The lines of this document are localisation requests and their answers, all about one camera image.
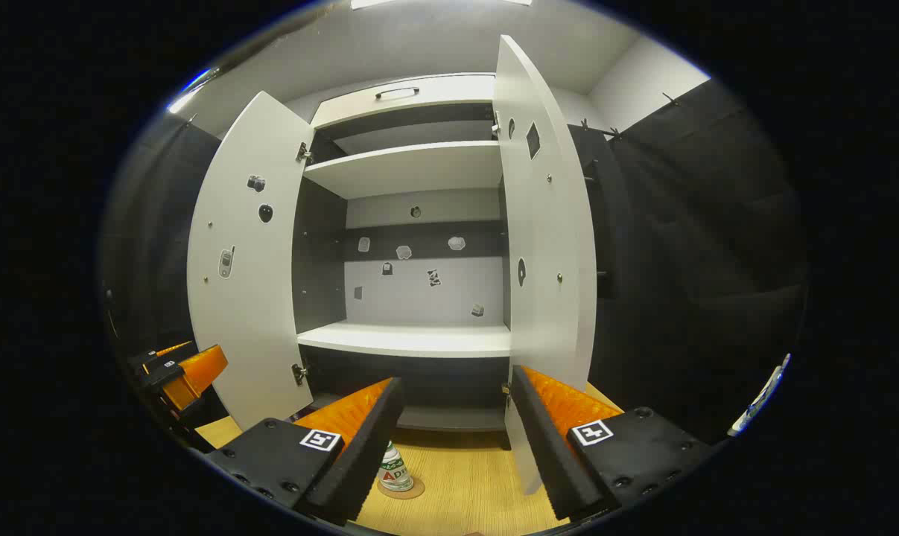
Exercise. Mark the white green drink bottle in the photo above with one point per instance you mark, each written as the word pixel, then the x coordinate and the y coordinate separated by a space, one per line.
pixel 395 469

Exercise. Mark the white cabinet shelf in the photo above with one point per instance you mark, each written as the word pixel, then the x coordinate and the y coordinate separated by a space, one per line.
pixel 412 167
pixel 412 339

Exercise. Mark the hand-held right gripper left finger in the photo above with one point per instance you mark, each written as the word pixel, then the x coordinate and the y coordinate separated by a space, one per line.
pixel 367 447

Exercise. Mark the round brown coaster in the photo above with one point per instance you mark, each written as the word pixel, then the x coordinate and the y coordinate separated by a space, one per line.
pixel 418 489

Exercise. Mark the white cabinet drawer front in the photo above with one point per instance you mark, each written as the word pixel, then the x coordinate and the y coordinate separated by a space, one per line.
pixel 449 93

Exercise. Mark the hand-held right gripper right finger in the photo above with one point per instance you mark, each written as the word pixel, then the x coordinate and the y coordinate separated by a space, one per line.
pixel 550 447

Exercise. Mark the ceiling light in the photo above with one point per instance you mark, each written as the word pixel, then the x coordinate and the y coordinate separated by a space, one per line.
pixel 434 3
pixel 192 89

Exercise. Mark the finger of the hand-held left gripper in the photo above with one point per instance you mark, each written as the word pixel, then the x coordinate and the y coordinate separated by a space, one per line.
pixel 196 368
pixel 159 351

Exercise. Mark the white cabinet door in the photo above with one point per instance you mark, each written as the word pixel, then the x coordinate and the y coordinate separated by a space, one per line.
pixel 240 313
pixel 550 223

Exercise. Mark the white cabinet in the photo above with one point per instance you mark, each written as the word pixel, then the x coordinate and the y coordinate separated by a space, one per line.
pixel 322 253

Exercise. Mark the white side table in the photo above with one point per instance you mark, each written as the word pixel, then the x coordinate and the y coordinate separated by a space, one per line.
pixel 762 394

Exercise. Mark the black backdrop cloth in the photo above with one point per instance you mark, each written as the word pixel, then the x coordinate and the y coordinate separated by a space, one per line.
pixel 602 223
pixel 710 260
pixel 147 238

